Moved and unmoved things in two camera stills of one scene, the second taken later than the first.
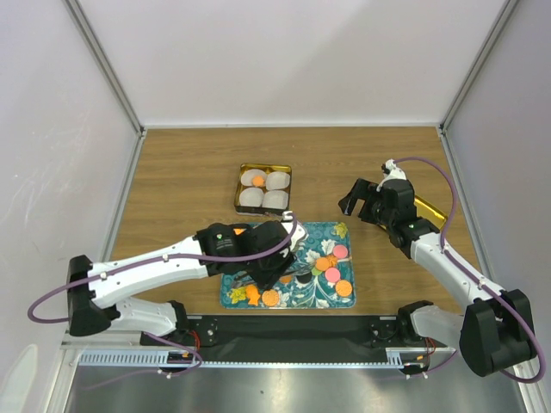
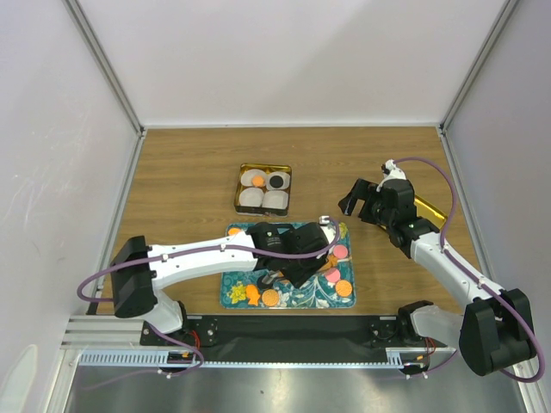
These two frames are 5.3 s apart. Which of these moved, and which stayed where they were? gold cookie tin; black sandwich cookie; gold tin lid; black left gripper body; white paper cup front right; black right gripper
Moved: black left gripper body; black sandwich cookie
Stayed: black right gripper; white paper cup front right; gold cookie tin; gold tin lid
